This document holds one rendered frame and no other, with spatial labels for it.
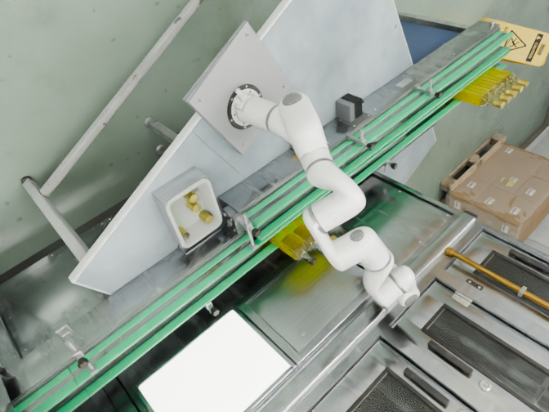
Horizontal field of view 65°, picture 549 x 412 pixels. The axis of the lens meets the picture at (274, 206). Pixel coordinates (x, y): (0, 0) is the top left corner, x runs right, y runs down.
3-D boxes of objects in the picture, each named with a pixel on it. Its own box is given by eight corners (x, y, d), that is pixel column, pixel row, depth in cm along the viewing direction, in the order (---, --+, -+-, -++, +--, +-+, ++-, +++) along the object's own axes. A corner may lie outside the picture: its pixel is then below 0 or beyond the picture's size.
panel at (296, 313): (135, 391, 144) (190, 474, 124) (131, 387, 142) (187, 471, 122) (322, 236, 181) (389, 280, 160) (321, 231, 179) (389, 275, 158)
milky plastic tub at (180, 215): (171, 239, 156) (185, 251, 151) (150, 193, 141) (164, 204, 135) (210, 212, 163) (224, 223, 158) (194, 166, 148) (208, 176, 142)
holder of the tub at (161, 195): (176, 247, 160) (188, 258, 155) (150, 192, 141) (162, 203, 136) (213, 221, 167) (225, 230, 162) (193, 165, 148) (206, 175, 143)
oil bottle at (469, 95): (444, 96, 220) (498, 113, 203) (445, 86, 216) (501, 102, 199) (451, 91, 222) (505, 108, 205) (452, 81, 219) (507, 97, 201)
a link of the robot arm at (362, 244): (373, 219, 129) (330, 244, 133) (342, 178, 115) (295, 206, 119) (395, 261, 117) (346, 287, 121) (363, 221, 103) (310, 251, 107)
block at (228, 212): (225, 227, 163) (237, 236, 159) (220, 209, 157) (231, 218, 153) (233, 221, 165) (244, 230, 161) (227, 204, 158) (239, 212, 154)
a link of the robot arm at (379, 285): (378, 238, 124) (403, 270, 138) (344, 266, 125) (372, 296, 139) (395, 257, 118) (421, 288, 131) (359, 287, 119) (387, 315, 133)
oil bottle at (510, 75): (469, 77, 229) (523, 91, 212) (470, 67, 225) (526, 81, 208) (475, 73, 232) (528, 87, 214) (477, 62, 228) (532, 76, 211)
